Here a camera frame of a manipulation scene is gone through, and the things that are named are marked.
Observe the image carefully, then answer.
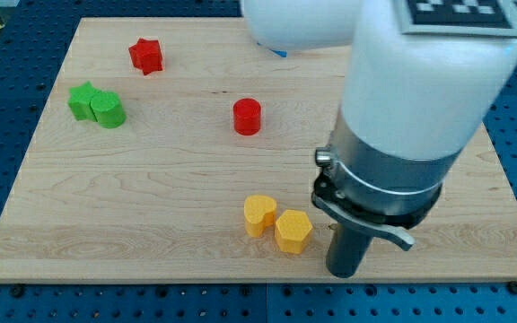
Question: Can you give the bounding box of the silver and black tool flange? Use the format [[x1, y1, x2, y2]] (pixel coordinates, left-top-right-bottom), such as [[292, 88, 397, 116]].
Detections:
[[311, 113, 460, 251]]

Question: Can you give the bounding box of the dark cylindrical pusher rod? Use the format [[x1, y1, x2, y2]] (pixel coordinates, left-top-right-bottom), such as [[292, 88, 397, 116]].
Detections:
[[325, 223, 372, 278]]

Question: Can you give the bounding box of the yellow hexagon block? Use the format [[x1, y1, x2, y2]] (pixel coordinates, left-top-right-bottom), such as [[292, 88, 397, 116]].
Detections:
[[275, 209, 313, 254]]

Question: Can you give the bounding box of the blue block behind arm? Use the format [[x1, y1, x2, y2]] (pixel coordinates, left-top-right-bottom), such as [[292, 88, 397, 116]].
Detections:
[[257, 43, 287, 58]]

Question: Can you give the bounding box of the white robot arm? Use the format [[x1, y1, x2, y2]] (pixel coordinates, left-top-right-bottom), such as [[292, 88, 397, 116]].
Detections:
[[241, 0, 517, 278]]

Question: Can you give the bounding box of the yellow heart block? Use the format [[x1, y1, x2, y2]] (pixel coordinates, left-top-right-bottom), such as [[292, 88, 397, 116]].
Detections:
[[243, 195, 277, 238]]

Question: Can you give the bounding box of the red cylinder block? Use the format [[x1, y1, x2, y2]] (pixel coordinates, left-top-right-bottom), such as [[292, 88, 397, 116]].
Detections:
[[232, 98, 261, 135]]

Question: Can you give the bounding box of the fiducial marker tag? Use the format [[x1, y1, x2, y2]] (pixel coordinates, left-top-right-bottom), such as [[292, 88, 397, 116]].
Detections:
[[391, 0, 517, 39]]

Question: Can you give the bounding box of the wooden board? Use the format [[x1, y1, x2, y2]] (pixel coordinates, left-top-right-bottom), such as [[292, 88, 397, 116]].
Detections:
[[0, 16, 517, 285]]

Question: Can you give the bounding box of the green cylinder block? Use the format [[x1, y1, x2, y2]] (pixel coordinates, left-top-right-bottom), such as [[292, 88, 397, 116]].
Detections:
[[90, 92, 127, 128]]

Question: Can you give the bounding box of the red star block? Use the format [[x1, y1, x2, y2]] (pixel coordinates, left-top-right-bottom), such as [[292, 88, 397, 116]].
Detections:
[[128, 38, 163, 75]]

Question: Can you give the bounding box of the green star block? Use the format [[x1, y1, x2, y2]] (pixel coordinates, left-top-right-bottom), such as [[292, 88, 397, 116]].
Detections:
[[67, 82, 101, 122]]

